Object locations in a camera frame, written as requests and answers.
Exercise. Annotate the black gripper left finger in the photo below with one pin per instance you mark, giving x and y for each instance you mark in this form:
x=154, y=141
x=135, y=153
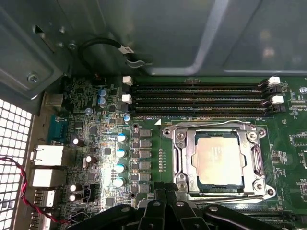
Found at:
x=158, y=215

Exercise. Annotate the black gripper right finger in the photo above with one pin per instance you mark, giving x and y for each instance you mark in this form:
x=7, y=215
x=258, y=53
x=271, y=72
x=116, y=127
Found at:
x=180, y=218

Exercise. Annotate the metal socket cover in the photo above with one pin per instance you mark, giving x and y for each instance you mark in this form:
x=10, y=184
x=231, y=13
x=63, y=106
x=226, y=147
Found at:
x=188, y=165

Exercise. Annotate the silver CPU chip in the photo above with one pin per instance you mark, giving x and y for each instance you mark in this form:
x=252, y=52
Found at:
x=220, y=158

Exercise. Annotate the black expansion slot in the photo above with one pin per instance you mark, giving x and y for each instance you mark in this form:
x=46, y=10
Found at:
x=263, y=212

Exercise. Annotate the CPU socket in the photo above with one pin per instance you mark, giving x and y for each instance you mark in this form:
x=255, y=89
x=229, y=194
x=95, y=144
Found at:
x=167, y=131

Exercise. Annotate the black RAM slot white clips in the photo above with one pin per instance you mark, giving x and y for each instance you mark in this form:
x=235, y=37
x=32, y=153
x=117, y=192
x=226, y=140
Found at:
x=168, y=101
x=168, y=85

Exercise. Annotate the blue top capacitor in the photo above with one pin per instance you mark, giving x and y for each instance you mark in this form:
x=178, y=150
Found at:
x=119, y=168
x=121, y=138
x=121, y=153
x=118, y=182

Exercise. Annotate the silver rear port connector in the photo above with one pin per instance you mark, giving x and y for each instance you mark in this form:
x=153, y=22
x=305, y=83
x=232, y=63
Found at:
x=49, y=155
x=46, y=177
x=44, y=221
x=44, y=198

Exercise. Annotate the green motherboard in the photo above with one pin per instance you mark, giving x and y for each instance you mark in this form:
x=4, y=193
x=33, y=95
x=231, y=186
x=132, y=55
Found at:
x=275, y=129

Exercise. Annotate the blue serial port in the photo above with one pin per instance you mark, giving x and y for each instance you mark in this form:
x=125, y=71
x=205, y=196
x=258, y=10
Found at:
x=57, y=130

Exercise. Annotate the silver square port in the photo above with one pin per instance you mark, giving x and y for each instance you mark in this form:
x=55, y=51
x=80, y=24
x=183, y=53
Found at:
x=51, y=99

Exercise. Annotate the black PC case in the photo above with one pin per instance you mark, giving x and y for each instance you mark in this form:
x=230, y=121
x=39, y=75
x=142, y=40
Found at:
x=168, y=36

